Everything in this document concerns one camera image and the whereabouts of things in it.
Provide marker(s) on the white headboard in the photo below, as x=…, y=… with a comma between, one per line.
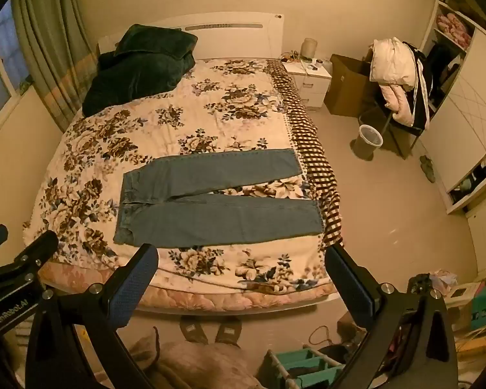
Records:
x=235, y=36

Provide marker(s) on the pink folded bedding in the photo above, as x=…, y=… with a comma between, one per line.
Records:
x=453, y=26

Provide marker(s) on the teal storage rack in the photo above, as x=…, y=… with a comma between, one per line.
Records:
x=303, y=362

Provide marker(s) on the dark green sock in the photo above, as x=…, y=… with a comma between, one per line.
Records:
x=428, y=168

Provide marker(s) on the white nightstand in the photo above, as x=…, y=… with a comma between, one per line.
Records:
x=312, y=85

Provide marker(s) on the grey trash bin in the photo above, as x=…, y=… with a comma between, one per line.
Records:
x=364, y=146

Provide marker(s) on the floral blanket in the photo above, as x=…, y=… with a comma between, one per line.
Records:
x=186, y=121

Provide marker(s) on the blue denim pants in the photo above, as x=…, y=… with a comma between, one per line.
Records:
x=226, y=219

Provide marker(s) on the pink quilted mattress pad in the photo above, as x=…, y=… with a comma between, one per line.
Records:
x=226, y=298

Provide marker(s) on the pale glass jar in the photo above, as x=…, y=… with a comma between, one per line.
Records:
x=309, y=48

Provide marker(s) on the green curtain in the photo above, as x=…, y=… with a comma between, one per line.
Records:
x=52, y=48

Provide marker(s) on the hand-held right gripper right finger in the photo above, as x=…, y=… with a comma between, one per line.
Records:
x=350, y=285

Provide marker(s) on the dark green blanket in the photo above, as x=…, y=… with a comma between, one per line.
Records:
x=137, y=69

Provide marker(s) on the black garment with white stripe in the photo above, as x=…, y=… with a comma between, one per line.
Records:
x=420, y=105

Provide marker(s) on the teal box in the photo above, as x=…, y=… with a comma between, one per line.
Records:
x=484, y=304

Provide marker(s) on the brown checkered bed sheet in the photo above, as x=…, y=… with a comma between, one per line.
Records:
x=303, y=129

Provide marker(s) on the small white box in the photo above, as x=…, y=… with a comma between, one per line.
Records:
x=461, y=291

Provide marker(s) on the window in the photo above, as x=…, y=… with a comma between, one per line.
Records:
x=0, y=69

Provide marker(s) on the white wardrobe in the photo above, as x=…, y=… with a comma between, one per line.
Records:
x=461, y=129

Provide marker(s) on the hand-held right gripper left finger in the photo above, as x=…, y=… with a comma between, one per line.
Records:
x=133, y=289

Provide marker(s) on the white puffer jacket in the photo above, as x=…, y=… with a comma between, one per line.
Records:
x=391, y=63

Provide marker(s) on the dark chair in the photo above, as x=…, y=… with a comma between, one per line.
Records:
x=405, y=142

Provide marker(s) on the brown cardboard box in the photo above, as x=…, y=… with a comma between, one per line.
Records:
x=348, y=85

